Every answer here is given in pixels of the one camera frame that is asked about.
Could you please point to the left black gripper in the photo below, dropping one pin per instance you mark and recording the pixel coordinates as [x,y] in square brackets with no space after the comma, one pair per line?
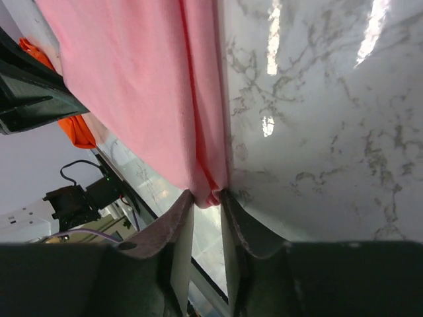
[28,101]

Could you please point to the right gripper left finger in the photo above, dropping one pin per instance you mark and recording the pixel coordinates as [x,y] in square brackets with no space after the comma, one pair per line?
[161,254]

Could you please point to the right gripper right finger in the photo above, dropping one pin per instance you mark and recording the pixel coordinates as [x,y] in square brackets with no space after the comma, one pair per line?
[254,263]

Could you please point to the pink t shirt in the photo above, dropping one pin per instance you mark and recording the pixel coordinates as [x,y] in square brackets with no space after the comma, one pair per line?
[149,71]

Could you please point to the folded orange t shirt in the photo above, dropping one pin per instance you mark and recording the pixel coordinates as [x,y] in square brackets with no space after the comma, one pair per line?
[74,127]

